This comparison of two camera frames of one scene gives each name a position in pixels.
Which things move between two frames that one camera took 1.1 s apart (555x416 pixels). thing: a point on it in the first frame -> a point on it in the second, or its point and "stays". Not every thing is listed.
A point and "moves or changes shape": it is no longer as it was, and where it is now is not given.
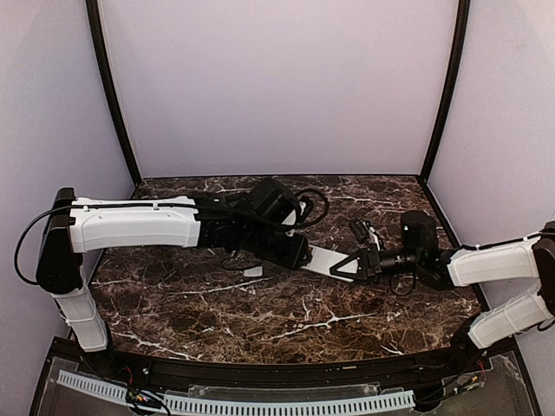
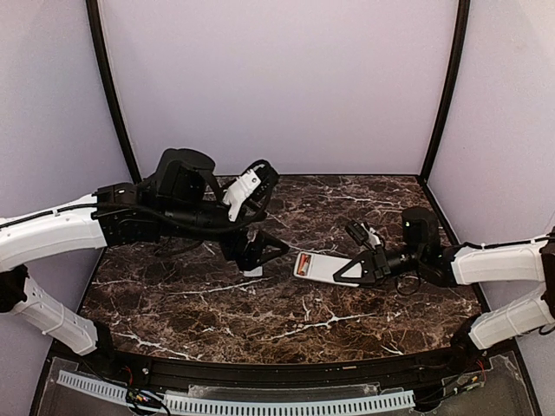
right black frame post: [463, 15] stays
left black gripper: [297, 252] -> [242, 250]
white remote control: [322, 260] moves or changes shape
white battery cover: [255, 271] stays
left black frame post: [97, 42] stays
